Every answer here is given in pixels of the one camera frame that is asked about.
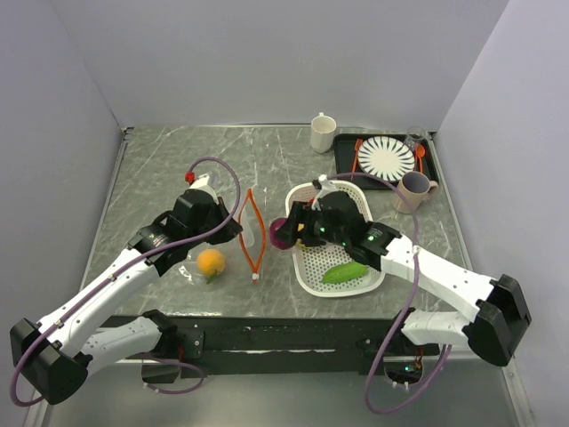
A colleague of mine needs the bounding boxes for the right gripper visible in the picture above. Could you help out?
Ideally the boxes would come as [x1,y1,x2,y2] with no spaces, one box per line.
[274,201,349,247]

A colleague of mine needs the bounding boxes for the purple onion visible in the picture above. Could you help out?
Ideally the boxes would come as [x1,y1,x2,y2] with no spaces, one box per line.
[269,217,295,250]

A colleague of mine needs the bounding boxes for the orange fruit with leaf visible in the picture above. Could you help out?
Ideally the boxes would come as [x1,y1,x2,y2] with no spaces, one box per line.
[196,248,226,283]

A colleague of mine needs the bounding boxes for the clear zip top bag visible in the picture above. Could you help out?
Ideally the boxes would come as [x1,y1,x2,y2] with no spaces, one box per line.
[174,182,268,290]

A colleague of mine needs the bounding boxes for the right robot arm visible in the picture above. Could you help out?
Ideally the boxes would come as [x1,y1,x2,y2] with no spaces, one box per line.
[271,190,532,367]

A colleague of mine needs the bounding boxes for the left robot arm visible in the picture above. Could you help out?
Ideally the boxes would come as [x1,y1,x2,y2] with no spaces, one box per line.
[10,189,242,405]

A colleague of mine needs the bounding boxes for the white perforated basket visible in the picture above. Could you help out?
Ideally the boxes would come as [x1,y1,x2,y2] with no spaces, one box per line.
[284,180,385,298]

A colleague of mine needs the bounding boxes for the green bitter gourd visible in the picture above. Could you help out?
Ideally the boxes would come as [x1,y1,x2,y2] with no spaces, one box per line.
[321,262,376,285]

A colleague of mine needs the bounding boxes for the white mug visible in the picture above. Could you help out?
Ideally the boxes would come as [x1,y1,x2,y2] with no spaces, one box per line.
[310,112,337,154]

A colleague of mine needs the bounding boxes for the orange fork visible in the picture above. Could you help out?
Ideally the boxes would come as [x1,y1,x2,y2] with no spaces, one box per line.
[351,139,364,173]

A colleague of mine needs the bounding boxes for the striped white plate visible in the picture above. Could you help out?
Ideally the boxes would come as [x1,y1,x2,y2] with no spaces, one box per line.
[357,136,415,182]

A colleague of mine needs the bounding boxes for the black tray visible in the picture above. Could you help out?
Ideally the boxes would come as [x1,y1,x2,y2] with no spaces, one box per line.
[333,133,440,191]

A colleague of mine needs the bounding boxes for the beige mug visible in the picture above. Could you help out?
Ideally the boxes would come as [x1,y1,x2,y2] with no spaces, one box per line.
[392,171,438,214]

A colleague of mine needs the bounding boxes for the orange spoon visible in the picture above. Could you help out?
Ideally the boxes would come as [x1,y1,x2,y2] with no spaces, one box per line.
[415,144,426,173]

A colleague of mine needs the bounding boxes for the clear glass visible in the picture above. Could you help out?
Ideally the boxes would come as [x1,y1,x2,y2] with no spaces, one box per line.
[404,126,426,152]

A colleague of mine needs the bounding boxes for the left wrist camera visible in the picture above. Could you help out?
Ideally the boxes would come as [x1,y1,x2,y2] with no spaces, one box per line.
[185,172,220,199]

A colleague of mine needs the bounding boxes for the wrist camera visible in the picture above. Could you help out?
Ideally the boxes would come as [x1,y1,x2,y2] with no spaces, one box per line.
[185,172,220,199]
[311,174,338,210]

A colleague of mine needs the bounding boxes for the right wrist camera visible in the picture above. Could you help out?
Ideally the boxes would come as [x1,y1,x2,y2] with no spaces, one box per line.
[311,174,338,210]

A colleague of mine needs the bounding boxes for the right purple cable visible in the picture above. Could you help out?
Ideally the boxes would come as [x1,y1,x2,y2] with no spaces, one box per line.
[317,172,453,415]

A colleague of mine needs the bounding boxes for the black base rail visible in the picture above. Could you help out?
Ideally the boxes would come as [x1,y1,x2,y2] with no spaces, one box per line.
[142,310,392,375]

